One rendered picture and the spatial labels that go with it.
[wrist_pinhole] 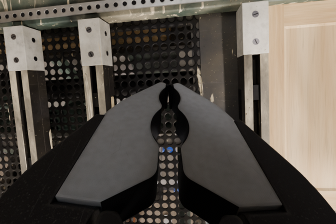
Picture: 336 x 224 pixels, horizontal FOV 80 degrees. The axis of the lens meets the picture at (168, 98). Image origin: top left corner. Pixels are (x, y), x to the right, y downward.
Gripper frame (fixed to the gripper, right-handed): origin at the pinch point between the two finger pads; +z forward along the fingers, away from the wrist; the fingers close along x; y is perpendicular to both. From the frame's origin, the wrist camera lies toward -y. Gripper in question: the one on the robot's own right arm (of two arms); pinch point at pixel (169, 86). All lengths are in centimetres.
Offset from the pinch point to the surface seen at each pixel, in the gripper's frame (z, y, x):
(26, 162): 31, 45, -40
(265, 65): 35.9, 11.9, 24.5
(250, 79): 34.8, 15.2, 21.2
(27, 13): 51, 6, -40
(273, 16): 46, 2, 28
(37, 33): 52, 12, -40
